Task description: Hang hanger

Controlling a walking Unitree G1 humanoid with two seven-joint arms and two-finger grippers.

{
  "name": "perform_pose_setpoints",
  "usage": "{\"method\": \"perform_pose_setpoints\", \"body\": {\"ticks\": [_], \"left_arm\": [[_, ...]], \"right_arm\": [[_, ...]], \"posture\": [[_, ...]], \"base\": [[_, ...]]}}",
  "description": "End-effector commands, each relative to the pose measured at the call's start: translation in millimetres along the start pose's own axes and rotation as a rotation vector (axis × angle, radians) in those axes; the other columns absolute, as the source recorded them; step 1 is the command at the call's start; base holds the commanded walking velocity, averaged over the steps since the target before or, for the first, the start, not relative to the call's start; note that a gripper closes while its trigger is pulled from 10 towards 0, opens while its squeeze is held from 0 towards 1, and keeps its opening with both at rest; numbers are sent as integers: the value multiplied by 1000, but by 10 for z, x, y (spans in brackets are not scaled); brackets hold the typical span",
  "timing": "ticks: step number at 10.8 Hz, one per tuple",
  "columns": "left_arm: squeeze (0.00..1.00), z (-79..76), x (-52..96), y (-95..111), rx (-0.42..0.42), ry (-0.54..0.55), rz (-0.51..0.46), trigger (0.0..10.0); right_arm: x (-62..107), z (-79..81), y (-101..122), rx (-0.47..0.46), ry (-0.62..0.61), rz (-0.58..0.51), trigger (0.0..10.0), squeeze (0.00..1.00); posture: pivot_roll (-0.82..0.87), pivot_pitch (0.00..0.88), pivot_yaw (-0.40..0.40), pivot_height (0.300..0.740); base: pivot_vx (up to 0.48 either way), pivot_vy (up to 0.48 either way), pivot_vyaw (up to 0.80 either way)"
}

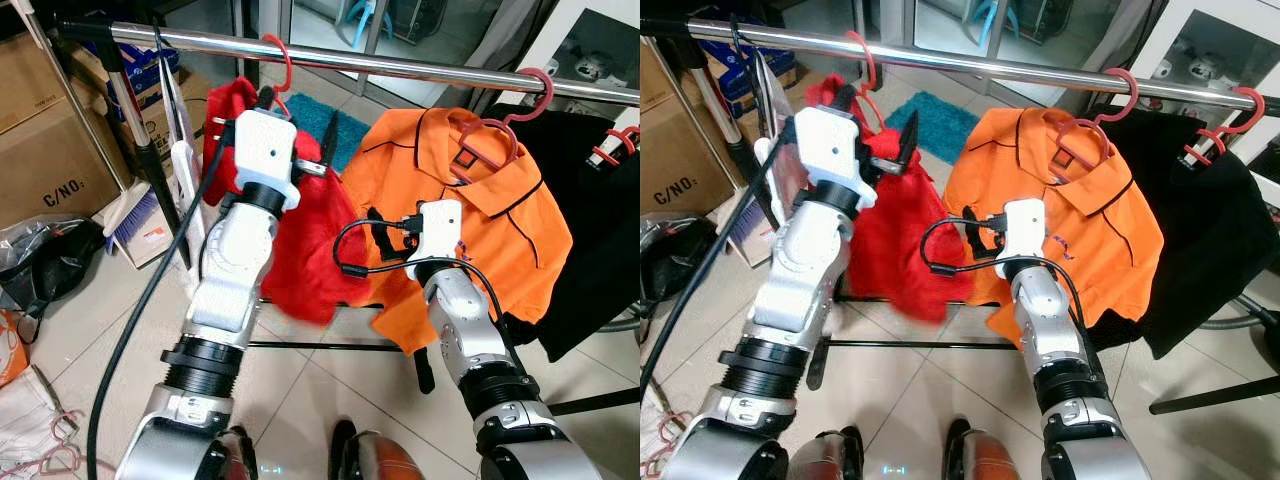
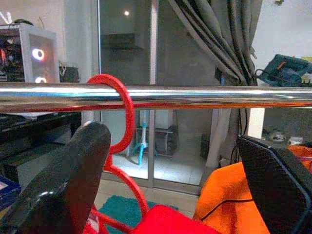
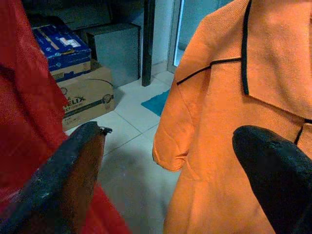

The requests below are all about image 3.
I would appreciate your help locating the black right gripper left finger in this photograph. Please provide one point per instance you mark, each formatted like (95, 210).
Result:
(56, 182)

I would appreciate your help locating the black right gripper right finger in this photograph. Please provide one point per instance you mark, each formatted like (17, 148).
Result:
(280, 175)

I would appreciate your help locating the orange polo shirt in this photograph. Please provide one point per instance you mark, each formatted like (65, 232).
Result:
(231, 122)

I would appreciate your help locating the blue printed box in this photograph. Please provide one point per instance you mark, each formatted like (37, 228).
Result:
(65, 53)

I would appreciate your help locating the small printed cardboard box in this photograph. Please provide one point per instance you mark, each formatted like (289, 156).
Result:
(90, 97)

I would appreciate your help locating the grey square box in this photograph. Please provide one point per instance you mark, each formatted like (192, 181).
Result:
(117, 53)

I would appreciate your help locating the black metal shelf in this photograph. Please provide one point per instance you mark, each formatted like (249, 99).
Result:
(148, 41)

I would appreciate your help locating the teal floor mat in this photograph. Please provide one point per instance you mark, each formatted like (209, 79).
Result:
(157, 102)

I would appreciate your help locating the white door frame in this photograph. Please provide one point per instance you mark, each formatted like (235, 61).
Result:
(176, 36)

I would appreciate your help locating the red polo shirt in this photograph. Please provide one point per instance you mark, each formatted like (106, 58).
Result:
(24, 97)

